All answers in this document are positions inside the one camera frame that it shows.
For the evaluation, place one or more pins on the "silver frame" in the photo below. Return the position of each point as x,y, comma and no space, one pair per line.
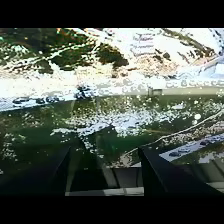
128,191

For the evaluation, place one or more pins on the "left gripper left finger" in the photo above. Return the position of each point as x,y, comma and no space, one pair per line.
36,180

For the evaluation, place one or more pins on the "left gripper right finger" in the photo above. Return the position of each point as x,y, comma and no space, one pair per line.
163,176

